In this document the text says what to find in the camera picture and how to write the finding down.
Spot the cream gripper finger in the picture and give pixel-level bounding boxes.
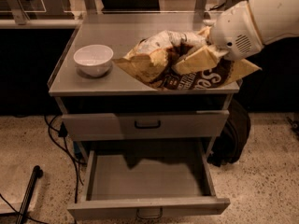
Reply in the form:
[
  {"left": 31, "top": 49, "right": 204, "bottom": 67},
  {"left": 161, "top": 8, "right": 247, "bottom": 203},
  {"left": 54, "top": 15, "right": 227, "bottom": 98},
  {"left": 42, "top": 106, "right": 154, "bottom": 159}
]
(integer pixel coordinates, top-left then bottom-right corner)
[{"left": 172, "top": 45, "right": 228, "bottom": 75}]

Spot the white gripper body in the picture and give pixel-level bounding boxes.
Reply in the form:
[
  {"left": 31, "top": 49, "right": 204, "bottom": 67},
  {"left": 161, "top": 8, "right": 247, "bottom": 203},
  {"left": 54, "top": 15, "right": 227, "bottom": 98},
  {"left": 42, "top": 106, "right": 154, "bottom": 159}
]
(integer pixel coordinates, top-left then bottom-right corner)
[{"left": 208, "top": 1, "right": 263, "bottom": 61}]

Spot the brown chip bag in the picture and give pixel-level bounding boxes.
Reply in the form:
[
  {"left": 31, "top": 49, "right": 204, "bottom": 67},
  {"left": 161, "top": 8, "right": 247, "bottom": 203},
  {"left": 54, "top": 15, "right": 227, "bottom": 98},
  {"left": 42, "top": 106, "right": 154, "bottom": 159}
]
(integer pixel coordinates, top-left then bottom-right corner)
[{"left": 113, "top": 27, "right": 260, "bottom": 91}]

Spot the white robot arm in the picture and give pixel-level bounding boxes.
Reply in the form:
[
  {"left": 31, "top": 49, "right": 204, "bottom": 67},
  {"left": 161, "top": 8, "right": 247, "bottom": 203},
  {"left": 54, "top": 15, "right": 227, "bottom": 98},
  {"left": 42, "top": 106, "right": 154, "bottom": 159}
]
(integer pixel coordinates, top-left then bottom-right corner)
[{"left": 172, "top": 0, "right": 299, "bottom": 75}]

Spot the closed upper drawer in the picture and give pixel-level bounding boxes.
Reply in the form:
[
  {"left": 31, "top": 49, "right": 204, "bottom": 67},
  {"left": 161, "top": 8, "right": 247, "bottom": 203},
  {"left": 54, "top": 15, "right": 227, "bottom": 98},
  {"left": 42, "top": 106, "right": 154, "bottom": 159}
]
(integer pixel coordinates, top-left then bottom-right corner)
[{"left": 63, "top": 110, "right": 229, "bottom": 141}]

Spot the grey metal drawer cabinet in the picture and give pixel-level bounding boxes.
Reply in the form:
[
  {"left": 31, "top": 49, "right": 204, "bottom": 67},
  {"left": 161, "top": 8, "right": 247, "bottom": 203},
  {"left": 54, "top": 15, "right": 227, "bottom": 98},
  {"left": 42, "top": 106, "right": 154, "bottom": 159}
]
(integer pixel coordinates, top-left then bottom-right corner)
[{"left": 47, "top": 12, "right": 244, "bottom": 161}]

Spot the open middle drawer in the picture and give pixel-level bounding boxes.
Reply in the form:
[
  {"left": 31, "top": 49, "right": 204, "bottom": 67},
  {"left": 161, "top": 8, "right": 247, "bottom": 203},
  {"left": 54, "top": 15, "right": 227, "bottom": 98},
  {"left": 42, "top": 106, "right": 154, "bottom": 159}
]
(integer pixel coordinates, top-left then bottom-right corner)
[{"left": 67, "top": 150, "right": 230, "bottom": 220}]

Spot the black backpack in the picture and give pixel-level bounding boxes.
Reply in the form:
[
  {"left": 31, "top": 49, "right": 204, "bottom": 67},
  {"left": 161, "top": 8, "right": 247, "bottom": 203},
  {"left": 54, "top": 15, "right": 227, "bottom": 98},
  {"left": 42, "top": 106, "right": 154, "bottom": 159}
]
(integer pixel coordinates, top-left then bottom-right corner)
[{"left": 207, "top": 99, "right": 251, "bottom": 167}]

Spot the white ceramic bowl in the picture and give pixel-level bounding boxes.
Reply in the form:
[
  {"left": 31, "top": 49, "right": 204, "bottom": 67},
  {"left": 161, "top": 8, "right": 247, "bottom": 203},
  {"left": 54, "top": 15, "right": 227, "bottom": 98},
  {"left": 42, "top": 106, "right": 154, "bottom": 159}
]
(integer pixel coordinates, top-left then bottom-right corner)
[{"left": 73, "top": 45, "right": 114, "bottom": 77}]

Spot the black pole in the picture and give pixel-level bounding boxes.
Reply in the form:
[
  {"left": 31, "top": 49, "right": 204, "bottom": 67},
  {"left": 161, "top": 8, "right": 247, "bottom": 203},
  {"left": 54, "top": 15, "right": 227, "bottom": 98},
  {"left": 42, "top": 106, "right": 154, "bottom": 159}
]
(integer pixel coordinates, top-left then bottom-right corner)
[{"left": 16, "top": 165, "right": 43, "bottom": 224}]

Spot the black floor cable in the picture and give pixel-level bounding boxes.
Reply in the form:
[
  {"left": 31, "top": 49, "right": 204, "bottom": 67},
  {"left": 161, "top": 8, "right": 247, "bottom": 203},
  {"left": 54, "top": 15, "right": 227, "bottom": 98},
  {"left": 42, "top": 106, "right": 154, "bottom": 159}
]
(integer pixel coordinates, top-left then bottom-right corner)
[{"left": 43, "top": 114, "right": 86, "bottom": 203}]

